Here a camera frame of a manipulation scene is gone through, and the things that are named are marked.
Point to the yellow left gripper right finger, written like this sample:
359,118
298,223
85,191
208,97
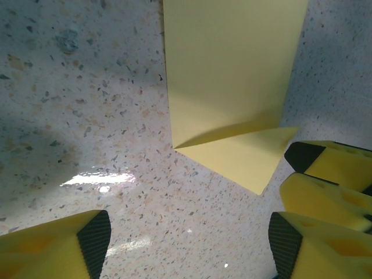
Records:
328,255

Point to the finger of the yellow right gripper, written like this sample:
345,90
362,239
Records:
334,162
314,197

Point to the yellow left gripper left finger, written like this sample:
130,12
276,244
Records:
37,255

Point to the yellow cloth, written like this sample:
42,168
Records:
226,72

